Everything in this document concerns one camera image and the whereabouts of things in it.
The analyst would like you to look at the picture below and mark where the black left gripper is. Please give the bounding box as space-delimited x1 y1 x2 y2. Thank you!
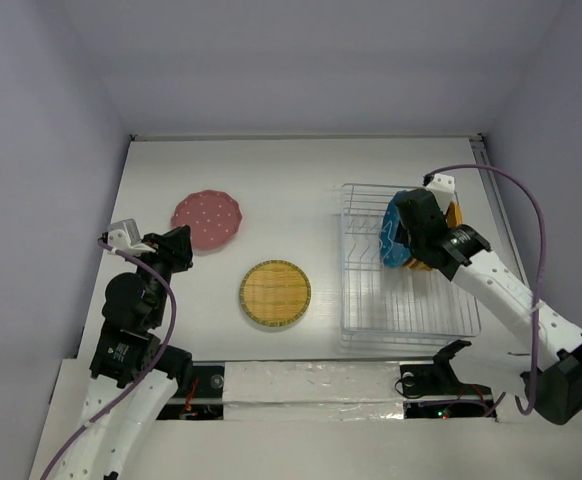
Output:
129 223 195 324

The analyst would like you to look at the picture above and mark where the blue polka dot plate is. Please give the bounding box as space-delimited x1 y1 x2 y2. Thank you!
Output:
379 190 411 268

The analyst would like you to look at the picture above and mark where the pink polka dot plate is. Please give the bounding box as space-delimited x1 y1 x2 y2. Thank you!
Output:
171 189 243 252

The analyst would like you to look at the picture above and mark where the round woven bamboo plate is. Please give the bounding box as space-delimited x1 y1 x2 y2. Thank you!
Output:
239 260 312 329

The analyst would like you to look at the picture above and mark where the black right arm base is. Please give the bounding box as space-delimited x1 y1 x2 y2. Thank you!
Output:
394 340 492 400

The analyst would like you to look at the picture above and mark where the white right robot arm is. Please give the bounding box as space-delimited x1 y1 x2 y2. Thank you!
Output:
391 188 582 425

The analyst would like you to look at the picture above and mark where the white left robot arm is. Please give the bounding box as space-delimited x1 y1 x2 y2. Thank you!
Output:
41 219 193 479

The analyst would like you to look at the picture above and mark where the white foam front strip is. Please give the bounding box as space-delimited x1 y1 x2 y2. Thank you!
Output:
222 361 404 422

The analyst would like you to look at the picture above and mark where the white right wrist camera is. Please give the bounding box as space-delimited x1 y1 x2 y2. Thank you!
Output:
423 173 456 212

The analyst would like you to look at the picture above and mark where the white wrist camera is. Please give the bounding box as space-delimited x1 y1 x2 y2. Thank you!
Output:
103 218 156 256
423 173 456 212

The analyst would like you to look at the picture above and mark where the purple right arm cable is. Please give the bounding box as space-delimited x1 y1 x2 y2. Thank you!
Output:
433 164 550 417

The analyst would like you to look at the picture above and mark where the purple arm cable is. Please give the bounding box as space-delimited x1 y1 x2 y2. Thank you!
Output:
433 164 550 417
38 237 179 480

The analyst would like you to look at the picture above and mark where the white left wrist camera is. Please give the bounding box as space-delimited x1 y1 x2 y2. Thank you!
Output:
103 218 156 256

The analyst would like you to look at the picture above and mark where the white wire dish rack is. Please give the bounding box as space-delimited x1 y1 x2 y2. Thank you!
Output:
340 183 481 350

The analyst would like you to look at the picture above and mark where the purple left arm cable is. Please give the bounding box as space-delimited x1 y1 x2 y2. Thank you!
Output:
38 237 179 480

